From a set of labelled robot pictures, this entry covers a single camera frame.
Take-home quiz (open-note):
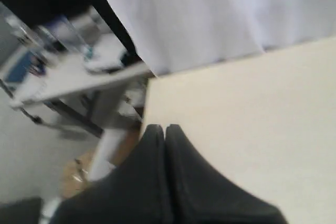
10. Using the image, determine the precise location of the white backdrop curtain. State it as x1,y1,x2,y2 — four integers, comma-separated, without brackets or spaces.
107,0,335,74

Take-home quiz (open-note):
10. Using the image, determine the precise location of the background white work table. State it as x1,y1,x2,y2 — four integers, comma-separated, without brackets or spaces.
1,5,151,137

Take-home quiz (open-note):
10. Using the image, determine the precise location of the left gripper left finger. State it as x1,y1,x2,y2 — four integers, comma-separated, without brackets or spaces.
51,125,173,223

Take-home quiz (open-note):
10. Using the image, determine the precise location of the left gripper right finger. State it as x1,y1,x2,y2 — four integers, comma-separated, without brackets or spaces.
165,124,287,223

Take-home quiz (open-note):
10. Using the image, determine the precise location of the white table leg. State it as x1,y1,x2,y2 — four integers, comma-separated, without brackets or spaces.
87,129,131,182

